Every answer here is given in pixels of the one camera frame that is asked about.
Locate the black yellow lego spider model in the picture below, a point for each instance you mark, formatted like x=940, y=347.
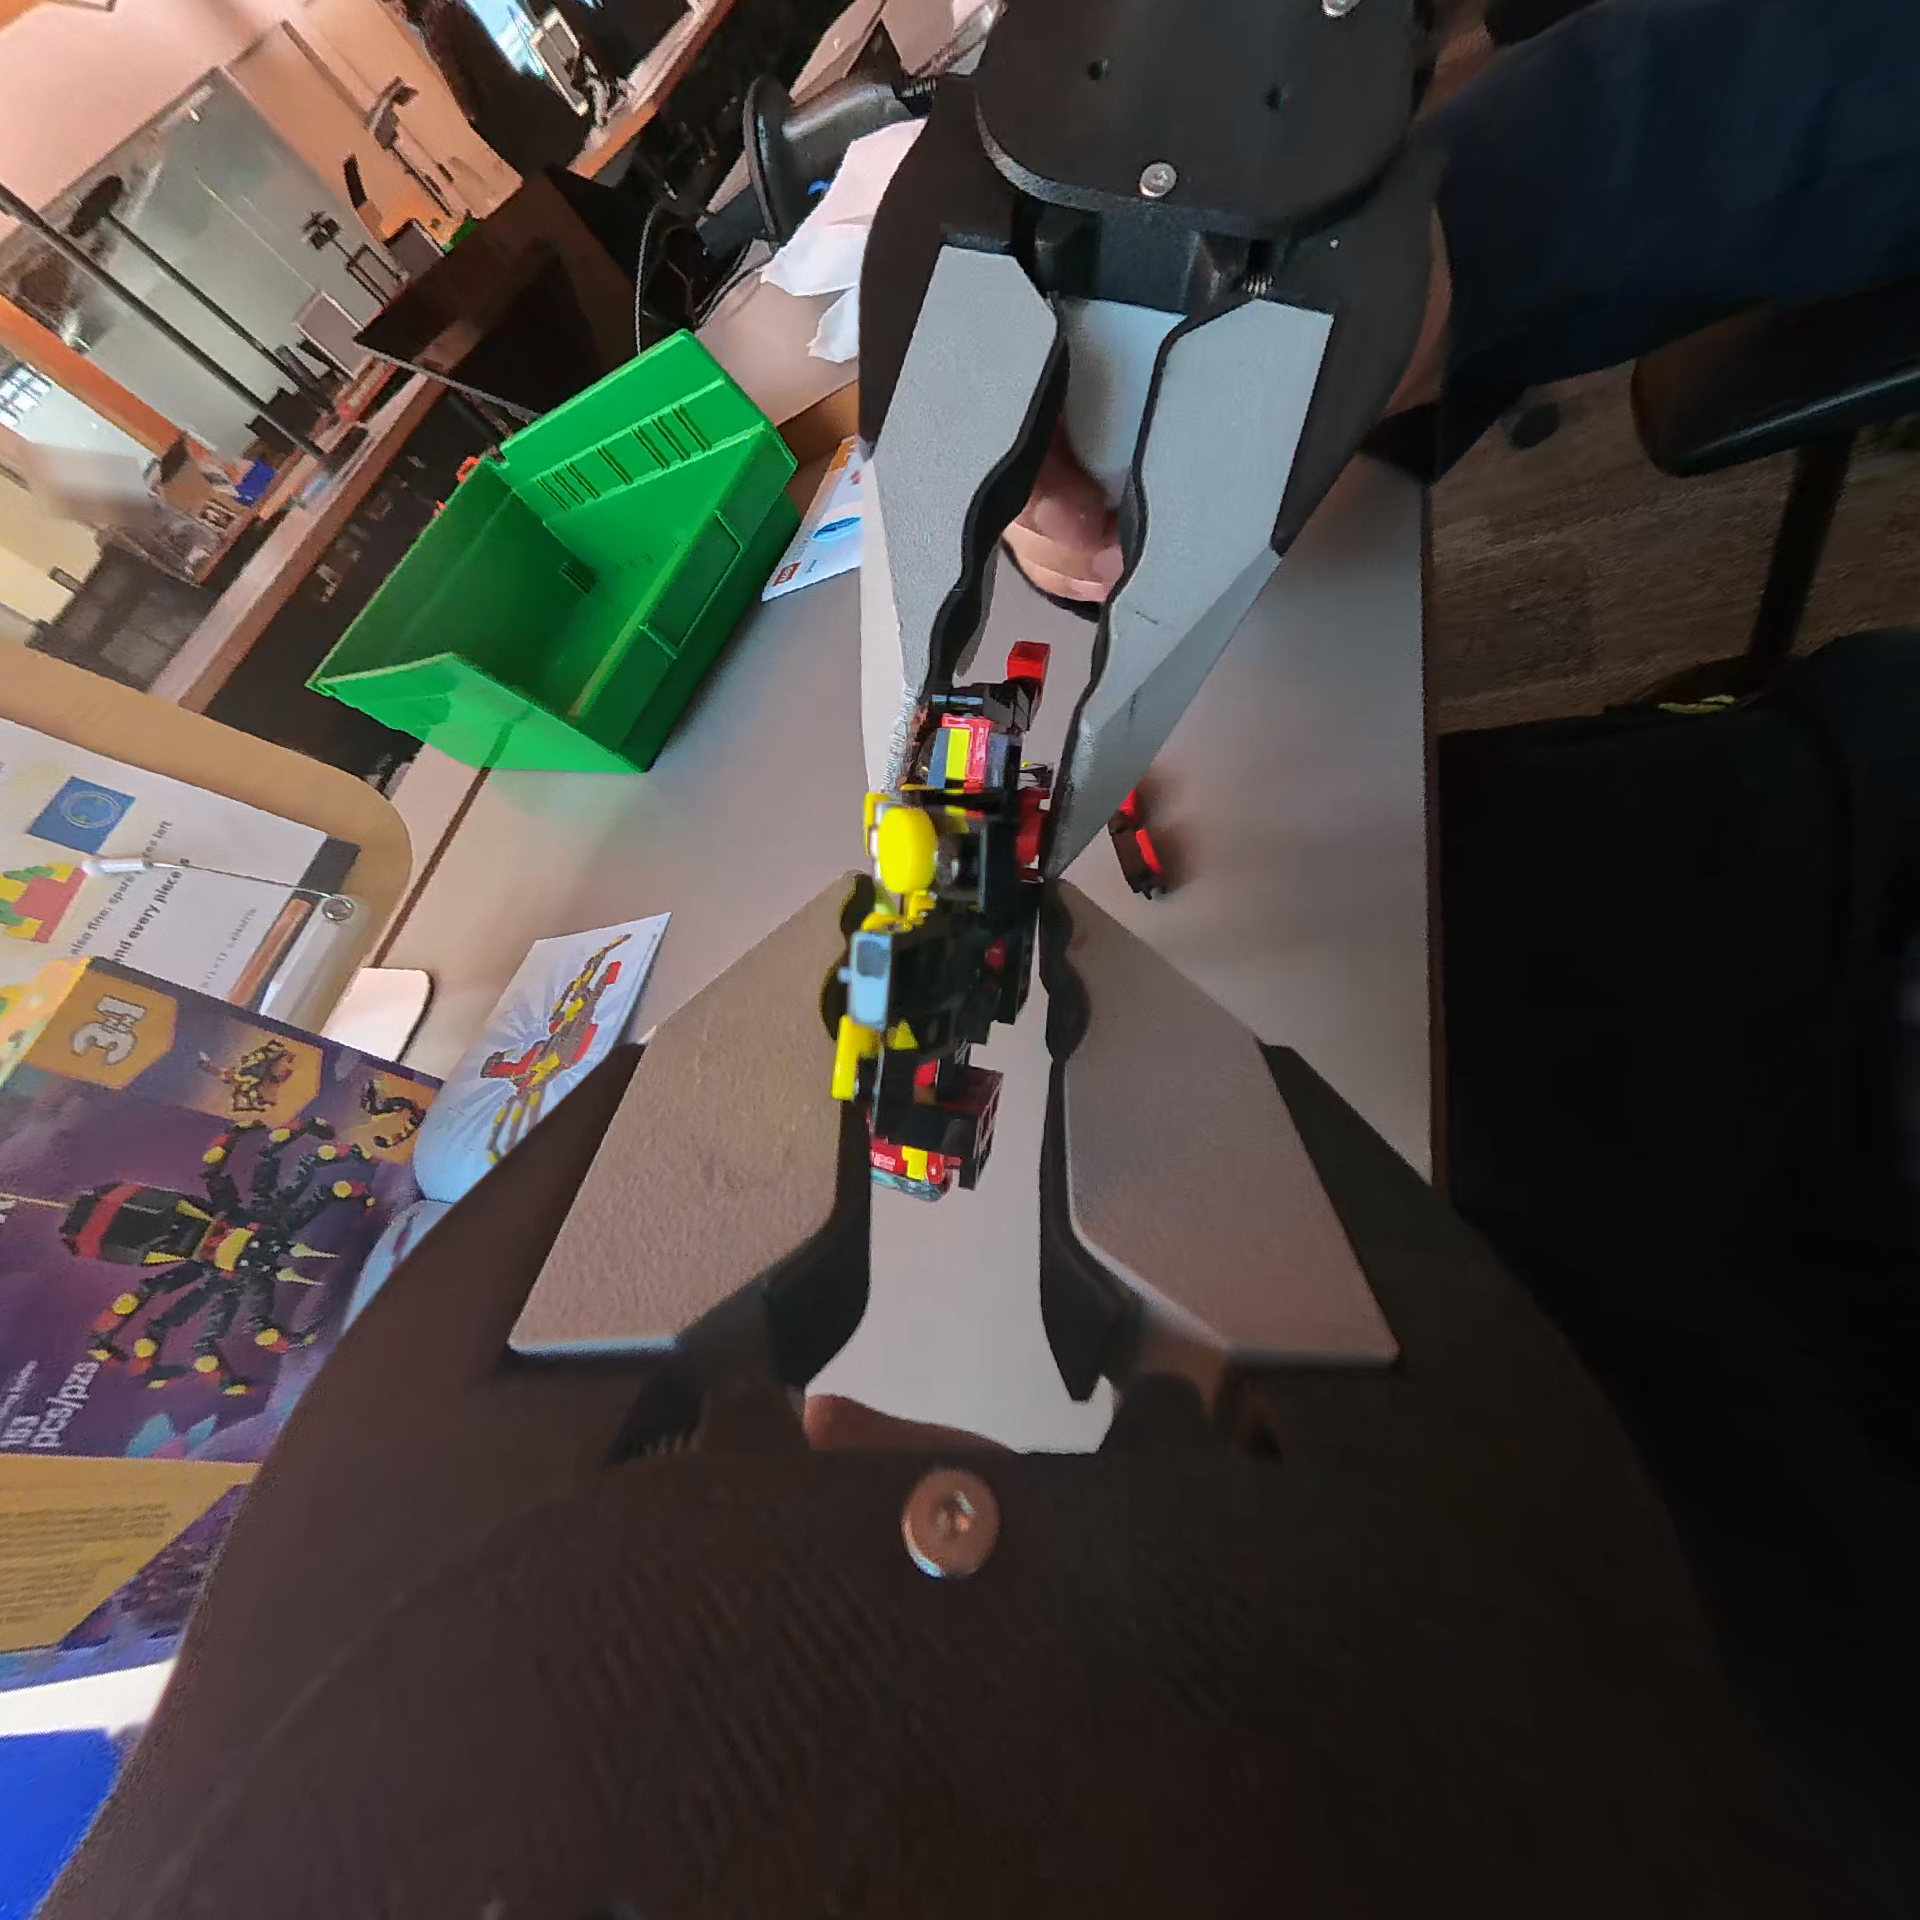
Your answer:
x=945, y=961

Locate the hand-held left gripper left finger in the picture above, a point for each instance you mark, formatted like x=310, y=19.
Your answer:
x=704, y=1184

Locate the red black lego piece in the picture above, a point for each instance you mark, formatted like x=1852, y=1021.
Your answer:
x=1140, y=855

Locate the crumpled white paper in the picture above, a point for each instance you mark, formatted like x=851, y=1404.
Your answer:
x=838, y=255

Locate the lego instruction booklet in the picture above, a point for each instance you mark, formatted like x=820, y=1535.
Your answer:
x=555, y=1037

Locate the person's right hand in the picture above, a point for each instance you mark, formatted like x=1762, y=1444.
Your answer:
x=1067, y=533

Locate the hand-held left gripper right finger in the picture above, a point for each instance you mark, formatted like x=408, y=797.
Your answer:
x=1185, y=1200

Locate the purple lego set box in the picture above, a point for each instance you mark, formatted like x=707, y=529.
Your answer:
x=164, y=1277

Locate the person's right forearm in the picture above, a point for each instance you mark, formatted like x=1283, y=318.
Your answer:
x=1651, y=182

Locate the small white blue box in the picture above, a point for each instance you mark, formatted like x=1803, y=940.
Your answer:
x=818, y=541

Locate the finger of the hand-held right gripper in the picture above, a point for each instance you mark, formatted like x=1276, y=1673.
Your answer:
x=930, y=451
x=1214, y=494

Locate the light wooden board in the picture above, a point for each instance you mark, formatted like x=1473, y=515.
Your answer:
x=360, y=811

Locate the black office chair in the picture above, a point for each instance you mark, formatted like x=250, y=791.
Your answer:
x=1769, y=390

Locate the green plastic bin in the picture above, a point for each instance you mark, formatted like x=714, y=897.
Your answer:
x=494, y=615

